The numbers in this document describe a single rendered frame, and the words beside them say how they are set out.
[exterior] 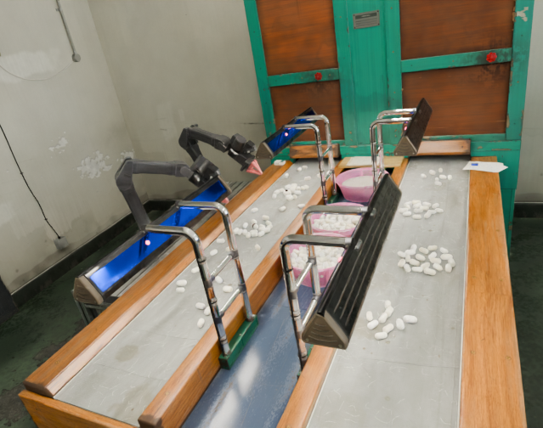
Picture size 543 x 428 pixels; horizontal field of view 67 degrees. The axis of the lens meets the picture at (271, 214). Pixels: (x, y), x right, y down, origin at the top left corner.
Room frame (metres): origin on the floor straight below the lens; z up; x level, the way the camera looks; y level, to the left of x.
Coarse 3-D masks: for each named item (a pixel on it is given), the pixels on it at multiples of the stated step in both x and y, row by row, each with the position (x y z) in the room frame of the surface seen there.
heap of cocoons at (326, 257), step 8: (304, 248) 1.39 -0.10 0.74; (320, 248) 1.37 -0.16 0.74; (328, 248) 1.36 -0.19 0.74; (336, 248) 1.35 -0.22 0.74; (296, 256) 1.34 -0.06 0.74; (304, 256) 1.32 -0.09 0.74; (320, 256) 1.32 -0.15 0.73; (328, 256) 1.29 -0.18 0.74; (336, 256) 1.28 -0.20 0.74; (296, 264) 1.28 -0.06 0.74; (304, 264) 1.29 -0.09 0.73; (320, 264) 1.26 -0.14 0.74; (328, 264) 1.25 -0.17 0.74; (336, 264) 1.25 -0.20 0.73
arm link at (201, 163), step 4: (200, 156) 1.80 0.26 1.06; (196, 160) 1.79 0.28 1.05; (200, 160) 1.78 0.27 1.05; (204, 160) 1.78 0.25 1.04; (208, 160) 1.78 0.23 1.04; (192, 164) 1.81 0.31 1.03; (196, 164) 1.77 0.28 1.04; (200, 164) 1.78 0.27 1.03; (204, 164) 1.78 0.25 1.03; (208, 164) 1.78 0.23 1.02; (184, 168) 1.73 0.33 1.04; (192, 168) 1.77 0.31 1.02; (200, 168) 1.77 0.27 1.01; (204, 168) 1.77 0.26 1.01; (184, 172) 1.73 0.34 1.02; (188, 172) 1.74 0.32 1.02; (192, 172) 1.74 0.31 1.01; (204, 172) 1.77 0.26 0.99; (184, 176) 1.73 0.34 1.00; (188, 176) 1.73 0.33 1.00
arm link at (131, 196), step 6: (132, 186) 1.66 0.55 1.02; (126, 192) 1.65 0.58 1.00; (132, 192) 1.66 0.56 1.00; (126, 198) 1.66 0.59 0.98; (132, 198) 1.67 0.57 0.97; (138, 198) 1.68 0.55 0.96; (132, 204) 1.66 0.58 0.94; (138, 204) 1.67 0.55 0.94; (132, 210) 1.66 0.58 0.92; (138, 210) 1.67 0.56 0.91; (144, 210) 1.69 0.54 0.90; (138, 216) 1.67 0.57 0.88; (144, 216) 1.68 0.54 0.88; (138, 222) 1.66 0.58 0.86; (144, 222) 1.67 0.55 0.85
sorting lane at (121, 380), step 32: (288, 224) 1.62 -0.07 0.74; (224, 256) 1.44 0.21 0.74; (256, 256) 1.39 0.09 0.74; (192, 288) 1.25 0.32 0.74; (160, 320) 1.10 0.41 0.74; (192, 320) 1.07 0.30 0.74; (128, 352) 0.97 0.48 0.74; (160, 352) 0.95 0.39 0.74; (96, 384) 0.87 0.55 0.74; (128, 384) 0.85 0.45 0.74; (160, 384) 0.83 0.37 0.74; (128, 416) 0.74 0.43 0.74
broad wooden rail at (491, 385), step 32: (480, 160) 1.89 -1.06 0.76; (480, 192) 1.55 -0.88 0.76; (480, 224) 1.29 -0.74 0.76; (480, 256) 1.10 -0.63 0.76; (480, 288) 0.95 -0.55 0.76; (480, 320) 0.82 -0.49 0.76; (512, 320) 0.80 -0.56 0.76; (480, 352) 0.72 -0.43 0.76; (512, 352) 0.70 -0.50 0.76; (480, 384) 0.63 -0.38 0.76; (512, 384) 0.62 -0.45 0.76; (480, 416) 0.56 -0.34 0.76; (512, 416) 0.55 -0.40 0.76
